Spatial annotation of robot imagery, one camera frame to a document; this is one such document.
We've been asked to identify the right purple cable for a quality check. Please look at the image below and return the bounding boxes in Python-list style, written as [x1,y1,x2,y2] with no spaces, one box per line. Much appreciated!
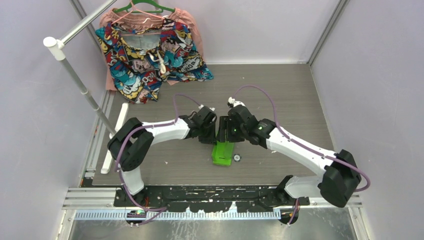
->
[228,84,373,226]

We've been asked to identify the metal clothes rack pole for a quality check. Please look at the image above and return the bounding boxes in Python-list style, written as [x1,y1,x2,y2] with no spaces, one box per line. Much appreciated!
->
[43,0,116,134]

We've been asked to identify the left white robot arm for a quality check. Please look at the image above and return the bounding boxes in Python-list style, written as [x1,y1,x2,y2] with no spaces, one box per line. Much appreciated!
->
[107,106,217,207]

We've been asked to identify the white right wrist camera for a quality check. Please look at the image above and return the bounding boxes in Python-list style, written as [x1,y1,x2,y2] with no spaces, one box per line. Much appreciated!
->
[227,97,244,108]

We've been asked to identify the green clothes hanger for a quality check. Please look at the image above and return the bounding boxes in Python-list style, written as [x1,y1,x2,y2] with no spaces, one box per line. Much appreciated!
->
[112,0,176,14]

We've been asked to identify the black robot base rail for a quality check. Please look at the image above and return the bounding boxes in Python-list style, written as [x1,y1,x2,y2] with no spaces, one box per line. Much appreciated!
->
[113,184,310,213]

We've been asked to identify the colorful patterned shirt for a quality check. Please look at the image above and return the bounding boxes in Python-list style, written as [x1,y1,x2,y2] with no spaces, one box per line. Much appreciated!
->
[95,8,214,104]

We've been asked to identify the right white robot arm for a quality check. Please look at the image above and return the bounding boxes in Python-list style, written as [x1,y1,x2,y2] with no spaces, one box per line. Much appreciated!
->
[218,97,364,208]

